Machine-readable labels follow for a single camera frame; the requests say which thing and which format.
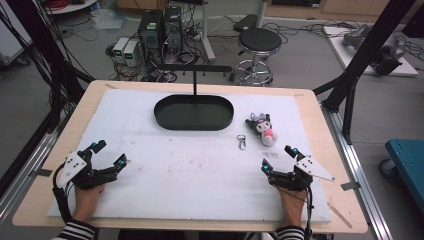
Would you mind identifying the hand-held gripper black cable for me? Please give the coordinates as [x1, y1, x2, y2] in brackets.
[51, 162, 74, 225]
[276, 185, 315, 240]

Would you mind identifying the left hand-held gripper black cable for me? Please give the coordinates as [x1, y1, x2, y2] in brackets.
[51, 162, 74, 225]

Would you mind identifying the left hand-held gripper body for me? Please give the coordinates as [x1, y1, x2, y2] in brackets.
[57, 149, 119, 191]

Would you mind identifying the white round table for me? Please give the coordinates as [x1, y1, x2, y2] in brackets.
[42, 0, 100, 15]

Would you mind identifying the black oval tray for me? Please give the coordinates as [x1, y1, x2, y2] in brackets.
[153, 63, 235, 132]

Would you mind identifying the clear plastic bag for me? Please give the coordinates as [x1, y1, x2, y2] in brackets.
[90, 7, 128, 31]

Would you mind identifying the black machine part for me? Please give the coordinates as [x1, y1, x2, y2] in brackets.
[371, 35, 408, 77]

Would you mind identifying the black pink plush doll keychain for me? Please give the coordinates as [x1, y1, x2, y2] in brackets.
[236, 112, 280, 151]

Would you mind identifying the grey desk leg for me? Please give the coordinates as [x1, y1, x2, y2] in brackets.
[199, 0, 217, 65]

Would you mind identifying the white cabinet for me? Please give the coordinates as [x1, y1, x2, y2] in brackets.
[0, 0, 33, 67]

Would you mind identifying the blue cart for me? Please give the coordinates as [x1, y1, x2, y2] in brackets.
[378, 138, 424, 215]

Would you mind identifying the grey machine part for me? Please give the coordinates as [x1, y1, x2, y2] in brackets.
[342, 23, 373, 51]

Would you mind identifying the right hand-held gripper black cable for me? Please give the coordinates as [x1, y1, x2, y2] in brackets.
[276, 185, 315, 240]

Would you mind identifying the white power supply unit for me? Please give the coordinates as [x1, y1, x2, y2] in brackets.
[112, 36, 131, 65]
[122, 39, 141, 68]

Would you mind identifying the black round stool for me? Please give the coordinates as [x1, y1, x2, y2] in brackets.
[228, 27, 283, 87]

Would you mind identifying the person's right hand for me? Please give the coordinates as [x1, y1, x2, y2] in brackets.
[277, 187, 309, 229]

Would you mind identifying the person's left hand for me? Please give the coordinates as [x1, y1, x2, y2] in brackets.
[72, 184, 106, 224]

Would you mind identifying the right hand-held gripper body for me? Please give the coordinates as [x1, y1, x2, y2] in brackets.
[267, 154, 336, 192]

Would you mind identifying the black computer tower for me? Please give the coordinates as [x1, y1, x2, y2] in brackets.
[137, 8, 165, 52]
[162, 5, 184, 52]

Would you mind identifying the white floor board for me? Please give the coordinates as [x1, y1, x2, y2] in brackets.
[322, 25, 420, 78]

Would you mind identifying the grey tape strip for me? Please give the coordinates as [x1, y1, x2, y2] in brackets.
[340, 181, 362, 192]
[27, 167, 54, 178]

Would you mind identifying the aluminium rail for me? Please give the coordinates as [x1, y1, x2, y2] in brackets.
[320, 102, 395, 240]
[0, 131, 60, 223]

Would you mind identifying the black metal frame post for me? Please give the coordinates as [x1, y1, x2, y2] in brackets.
[312, 0, 418, 145]
[0, 0, 96, 134]

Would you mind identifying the thin wooden stick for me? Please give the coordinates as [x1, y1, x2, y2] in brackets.
[326, 201, 354, 230]

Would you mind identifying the black flat case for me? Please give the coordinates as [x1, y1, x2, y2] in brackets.
[232, 13, 260, 34]

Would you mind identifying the white foam mat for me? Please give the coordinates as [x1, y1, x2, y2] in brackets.
[47, 87, 334, 224]

